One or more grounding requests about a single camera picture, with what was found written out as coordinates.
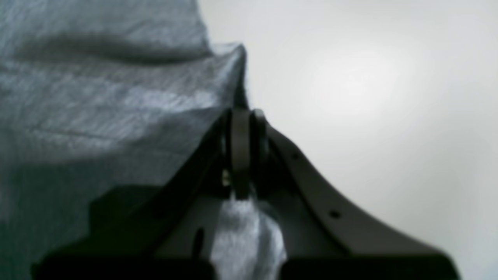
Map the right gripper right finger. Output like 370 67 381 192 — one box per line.
251 110 459 280

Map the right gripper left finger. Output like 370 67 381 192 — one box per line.
32 109 251 280

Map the grey T-shirt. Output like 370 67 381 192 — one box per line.
0 0 288 280

